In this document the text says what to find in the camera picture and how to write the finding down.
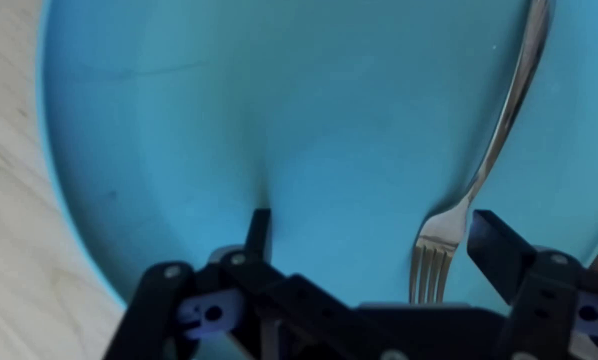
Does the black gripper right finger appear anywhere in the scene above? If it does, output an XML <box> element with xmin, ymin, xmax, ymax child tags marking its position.
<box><xmin>466</xmin><ymin>207</ymin><xmax>598</xmax><ymax>360</ymax></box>

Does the silver metal fork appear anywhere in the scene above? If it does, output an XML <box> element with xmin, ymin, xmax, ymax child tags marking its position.
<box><xmin>406</xmin><ymin>0</ymin><xmax>557</xmax><ymax>306</ymax></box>

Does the teal green plate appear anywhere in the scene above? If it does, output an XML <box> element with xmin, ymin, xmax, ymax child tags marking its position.
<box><xmin>38</xmin><ymin>0</ymin><xmax>598</xmax><ymax>318</ymax></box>

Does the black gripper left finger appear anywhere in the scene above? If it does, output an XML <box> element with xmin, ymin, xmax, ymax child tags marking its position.
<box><xmin>105</xmin><ymin>206</ymin><xmax>294</xmax><ymax>360</ymax></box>

